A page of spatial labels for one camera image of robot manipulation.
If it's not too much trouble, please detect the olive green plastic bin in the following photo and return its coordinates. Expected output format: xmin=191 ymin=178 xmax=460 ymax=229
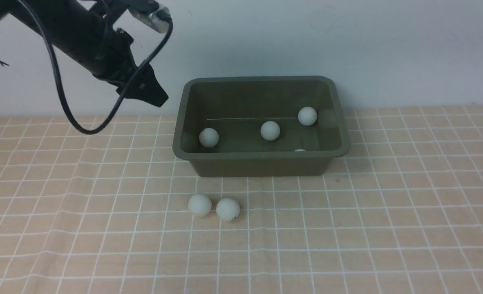
xmin=172 ymin=76 xmax=351 ymax=177

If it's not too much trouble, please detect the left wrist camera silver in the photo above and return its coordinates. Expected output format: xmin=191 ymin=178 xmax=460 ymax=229
xmin=123 ymin=0 xmax=172 ymax=33

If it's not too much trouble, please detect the left robot arm black grey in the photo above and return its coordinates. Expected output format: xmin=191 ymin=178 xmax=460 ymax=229
xmin=27 ymin=0 xmax=169 ymax=107

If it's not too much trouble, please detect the peach grid-pattern tablecloth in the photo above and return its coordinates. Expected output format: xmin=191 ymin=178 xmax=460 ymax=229
xmin=0 ymin=105 xmax=483 ymax=294

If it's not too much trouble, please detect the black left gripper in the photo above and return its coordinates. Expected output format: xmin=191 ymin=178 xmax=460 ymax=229
xmin=84 ymin=27 xmax=169 ymax=108

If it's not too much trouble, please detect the white ping-pong ball small mark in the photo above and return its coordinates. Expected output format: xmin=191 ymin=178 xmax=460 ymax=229
xmin=216 ymin=198 xmax=240 ymax=222

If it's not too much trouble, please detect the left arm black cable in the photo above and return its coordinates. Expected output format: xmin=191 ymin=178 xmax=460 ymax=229
xmin=17 ymin=0 xmax=174 ymax=136

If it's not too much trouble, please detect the white ping-pong ball with logo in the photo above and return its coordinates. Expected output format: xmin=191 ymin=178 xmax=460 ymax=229
xmin=199 ymin=128 xmax=219 ymax=148

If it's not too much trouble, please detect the white ping-pong ball black logo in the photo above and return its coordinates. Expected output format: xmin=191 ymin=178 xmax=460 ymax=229
xmin=260 ymin=121 xmax=281 ymax=141

